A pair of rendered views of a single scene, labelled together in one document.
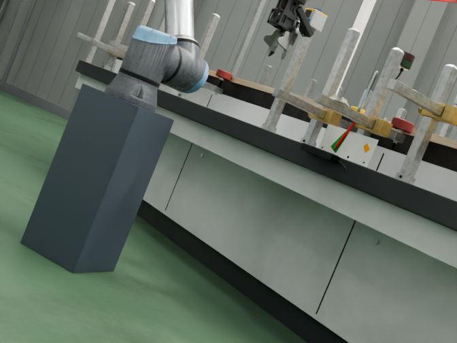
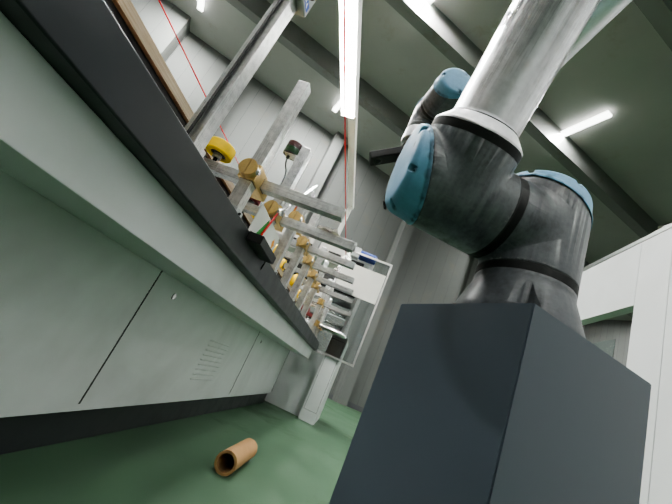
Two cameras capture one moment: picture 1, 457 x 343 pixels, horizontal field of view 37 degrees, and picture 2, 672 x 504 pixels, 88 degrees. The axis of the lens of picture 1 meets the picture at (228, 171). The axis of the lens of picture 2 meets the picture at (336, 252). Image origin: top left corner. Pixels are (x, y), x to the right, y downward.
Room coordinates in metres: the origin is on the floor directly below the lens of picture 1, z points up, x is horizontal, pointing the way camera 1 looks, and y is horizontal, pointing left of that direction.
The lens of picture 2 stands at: (3.00, 0.58, 0.44)
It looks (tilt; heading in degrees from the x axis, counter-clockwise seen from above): 19 degrees up; 226
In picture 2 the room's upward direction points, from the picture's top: 24 degrees clockwise
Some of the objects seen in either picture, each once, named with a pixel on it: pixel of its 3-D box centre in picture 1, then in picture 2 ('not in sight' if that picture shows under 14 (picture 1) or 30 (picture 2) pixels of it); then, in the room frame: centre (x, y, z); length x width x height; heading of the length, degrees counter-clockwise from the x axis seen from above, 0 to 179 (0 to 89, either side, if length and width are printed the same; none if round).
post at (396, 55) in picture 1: (372, 113); (278, 203); (2.41, -0.39, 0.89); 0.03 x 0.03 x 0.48; 36
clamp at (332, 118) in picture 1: (324, 115); (254, 180); (2.59, -0.25, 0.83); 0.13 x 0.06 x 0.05; 36
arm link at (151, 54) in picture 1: (151, 53); (530, 233); (2.43, 0.41, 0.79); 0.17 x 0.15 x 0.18; 143
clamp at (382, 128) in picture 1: (372, 125); (274, 215); (2.39, -0.40, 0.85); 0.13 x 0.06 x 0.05; 36
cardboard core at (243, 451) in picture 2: not in sight; (238, 455); (1.93, -0.57, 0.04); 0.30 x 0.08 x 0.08; 36
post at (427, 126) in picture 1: (423, 135); (287, 238); (2.21, -0.54, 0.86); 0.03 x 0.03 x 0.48; 36
